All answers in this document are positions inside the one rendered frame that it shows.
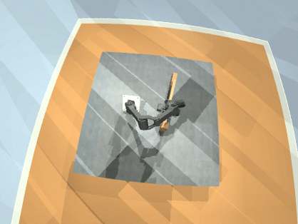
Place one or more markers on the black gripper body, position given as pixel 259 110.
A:
pixel 160 108

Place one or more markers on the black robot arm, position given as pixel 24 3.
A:
pixel 172 110

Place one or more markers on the tan wooden post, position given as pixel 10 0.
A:
pixel 164 125

